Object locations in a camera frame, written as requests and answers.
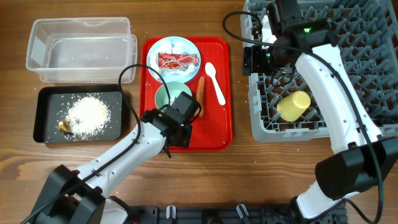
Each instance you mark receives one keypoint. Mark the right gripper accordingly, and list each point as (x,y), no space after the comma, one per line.
(247,61)

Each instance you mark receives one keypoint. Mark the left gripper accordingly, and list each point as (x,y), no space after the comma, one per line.
(185,139)

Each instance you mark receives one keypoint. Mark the green bowl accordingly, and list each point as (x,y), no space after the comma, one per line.
(162,97)

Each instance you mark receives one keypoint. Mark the yellow plastic cup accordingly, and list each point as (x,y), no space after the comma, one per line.
(293,106)

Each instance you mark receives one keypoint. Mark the red snack wrapper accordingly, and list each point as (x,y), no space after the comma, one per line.
(172,61)

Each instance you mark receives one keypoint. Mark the white rice pile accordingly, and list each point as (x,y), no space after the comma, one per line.
(87,114)

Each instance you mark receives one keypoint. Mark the brown food scrap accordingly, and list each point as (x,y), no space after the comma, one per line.
(64,127)

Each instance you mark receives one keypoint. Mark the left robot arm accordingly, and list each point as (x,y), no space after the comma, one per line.
(79,196)

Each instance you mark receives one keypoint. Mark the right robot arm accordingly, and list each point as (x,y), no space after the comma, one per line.
(362,157)

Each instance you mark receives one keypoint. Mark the grey-blue dishwasher rack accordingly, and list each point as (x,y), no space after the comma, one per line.
(366,33)

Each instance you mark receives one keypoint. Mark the red plastic tray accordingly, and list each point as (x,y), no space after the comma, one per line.
(214,130)

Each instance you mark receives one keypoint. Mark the orange carrot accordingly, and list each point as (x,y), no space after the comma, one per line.
(200,95)

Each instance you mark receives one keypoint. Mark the white plastic spoon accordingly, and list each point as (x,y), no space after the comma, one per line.
(211,72)

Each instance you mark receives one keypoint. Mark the light blue plate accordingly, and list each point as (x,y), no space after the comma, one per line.
(173,78)

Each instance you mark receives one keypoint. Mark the clear plastic bin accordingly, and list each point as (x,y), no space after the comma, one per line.
(82,50)

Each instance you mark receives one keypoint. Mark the black tray bin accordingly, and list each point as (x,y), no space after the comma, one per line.
(48,102)

